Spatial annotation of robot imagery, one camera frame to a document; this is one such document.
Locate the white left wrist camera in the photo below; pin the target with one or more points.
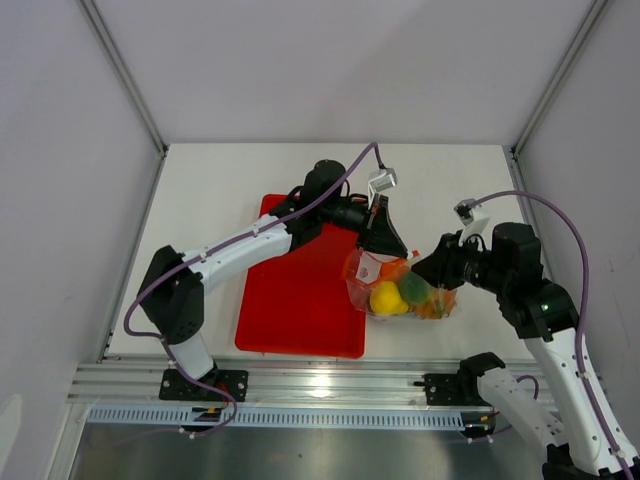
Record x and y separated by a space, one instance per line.
380 181

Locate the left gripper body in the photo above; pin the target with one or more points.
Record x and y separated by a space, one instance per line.
354 214

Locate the yellow pineapple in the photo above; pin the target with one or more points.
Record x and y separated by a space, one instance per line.
439 304

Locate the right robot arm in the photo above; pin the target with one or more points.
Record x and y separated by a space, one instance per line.
587 442

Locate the aluminium mounting rail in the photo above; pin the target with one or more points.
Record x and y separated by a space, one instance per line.
276 383

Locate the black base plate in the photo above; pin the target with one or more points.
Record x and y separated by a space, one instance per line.
175 387
441 389

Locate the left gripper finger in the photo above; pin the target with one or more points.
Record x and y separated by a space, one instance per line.
380 202
378 235

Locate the white slotted cable duct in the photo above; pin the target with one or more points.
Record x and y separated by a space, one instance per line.
278 418

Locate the orange fruit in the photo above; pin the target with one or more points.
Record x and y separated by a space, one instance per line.
392 271

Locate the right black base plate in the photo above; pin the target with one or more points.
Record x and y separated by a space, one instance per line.
441 389

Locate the yellow pear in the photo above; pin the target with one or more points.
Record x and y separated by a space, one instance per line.
385 300

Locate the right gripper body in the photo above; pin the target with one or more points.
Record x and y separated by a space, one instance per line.
481 271

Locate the red plastic tray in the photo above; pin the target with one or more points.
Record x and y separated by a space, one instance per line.
298 303

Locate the clear zip top bag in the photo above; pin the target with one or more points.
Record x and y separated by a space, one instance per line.
360 272

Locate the green lime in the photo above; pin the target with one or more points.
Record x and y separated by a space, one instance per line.
413 289

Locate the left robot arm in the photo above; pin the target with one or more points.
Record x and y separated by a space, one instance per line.
176 283

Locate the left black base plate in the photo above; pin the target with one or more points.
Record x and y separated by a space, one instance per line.
175 387

